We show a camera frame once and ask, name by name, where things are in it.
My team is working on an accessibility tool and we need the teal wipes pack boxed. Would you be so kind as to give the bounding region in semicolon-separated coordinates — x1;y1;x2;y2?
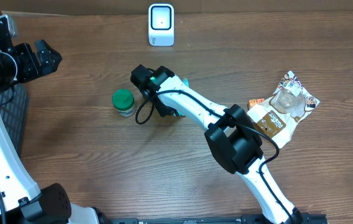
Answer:
173;78;190;117

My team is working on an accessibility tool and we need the green lid jar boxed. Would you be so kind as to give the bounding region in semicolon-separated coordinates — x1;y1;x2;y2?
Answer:
112;89;137;117

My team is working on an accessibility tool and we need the white brown snack bag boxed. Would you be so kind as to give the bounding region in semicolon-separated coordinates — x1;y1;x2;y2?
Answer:
247;71;320;148

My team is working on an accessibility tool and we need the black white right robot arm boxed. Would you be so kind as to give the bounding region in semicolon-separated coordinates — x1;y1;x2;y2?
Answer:
131;65;303;223

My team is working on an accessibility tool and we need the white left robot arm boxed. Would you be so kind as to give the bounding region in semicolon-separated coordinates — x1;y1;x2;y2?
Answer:
0;14;108;224

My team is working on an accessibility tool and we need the white barcode scanner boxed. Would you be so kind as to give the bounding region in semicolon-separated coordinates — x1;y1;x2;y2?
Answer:
148;3;175;47

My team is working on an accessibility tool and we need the dark grey mesh basket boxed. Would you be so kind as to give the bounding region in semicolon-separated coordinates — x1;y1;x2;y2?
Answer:
0;84;29;156

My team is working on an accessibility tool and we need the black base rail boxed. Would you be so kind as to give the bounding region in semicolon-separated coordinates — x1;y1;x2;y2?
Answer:
108;213;328;224

